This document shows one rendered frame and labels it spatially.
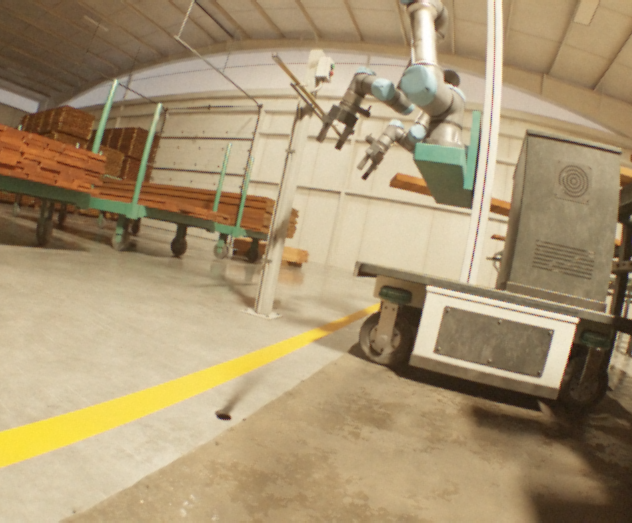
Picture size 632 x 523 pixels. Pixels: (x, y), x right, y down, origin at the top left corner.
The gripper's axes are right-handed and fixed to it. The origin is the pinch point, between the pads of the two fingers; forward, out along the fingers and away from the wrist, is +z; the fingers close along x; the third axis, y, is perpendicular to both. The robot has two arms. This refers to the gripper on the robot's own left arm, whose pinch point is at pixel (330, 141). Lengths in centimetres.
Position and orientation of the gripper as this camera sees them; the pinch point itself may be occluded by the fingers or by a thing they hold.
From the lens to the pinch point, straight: 140.9
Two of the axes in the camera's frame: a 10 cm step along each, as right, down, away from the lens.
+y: -7.0, -5.6, 4.4
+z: -4.4, 8.3, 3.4
